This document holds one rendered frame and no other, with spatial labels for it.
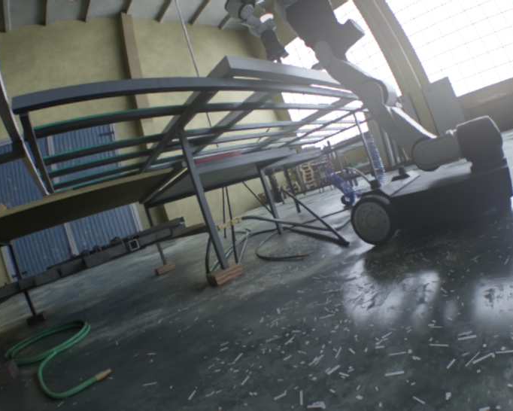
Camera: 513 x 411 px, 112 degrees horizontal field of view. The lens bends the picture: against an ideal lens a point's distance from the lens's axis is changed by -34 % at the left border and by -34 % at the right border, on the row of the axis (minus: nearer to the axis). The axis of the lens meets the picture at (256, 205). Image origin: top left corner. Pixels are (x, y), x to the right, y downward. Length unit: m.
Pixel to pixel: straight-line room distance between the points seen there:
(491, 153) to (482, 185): 0.15
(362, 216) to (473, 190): 0.46
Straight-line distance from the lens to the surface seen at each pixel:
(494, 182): 1.01
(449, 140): 1.08
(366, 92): 1.19
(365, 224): 1.08
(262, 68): 1.24
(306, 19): 1.44
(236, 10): 1.30
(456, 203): 0.99
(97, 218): 7.32
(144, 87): 0.95
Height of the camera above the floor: 0.33
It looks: 2 degrees down
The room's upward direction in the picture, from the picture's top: 18 degrees counter-clockwise
